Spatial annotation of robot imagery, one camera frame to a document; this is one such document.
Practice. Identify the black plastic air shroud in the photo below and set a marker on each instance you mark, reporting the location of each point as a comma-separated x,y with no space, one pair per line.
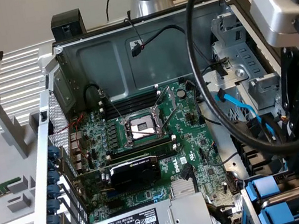
253,157

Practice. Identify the open grey PC case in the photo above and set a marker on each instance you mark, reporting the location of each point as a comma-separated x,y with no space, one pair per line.
101,68

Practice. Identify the black box bracket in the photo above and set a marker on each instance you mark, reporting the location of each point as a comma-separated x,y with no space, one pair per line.
67,25

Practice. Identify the round coin battery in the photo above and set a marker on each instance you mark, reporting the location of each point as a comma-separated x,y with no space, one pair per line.
181,93

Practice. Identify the grey parts rack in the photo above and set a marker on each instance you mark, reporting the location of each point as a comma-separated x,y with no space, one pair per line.
8,166

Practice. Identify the silver finned heatsink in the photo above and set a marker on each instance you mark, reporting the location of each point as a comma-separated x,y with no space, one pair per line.
181,188

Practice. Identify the black graphics card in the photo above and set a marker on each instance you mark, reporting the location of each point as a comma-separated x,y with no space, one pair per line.
134,174

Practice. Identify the metal socket cover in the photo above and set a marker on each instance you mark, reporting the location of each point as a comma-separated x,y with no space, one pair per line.
165,97

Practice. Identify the hard drive in blue caddy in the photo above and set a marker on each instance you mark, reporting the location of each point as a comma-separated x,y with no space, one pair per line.
249,210

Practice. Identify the green motherboard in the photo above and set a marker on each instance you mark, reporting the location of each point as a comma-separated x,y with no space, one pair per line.
190,145

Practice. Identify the silver metal drive cage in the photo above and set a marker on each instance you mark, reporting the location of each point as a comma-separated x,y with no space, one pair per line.
244,57

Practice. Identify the CPU socket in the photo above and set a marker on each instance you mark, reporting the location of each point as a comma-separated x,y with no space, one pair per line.
140,126

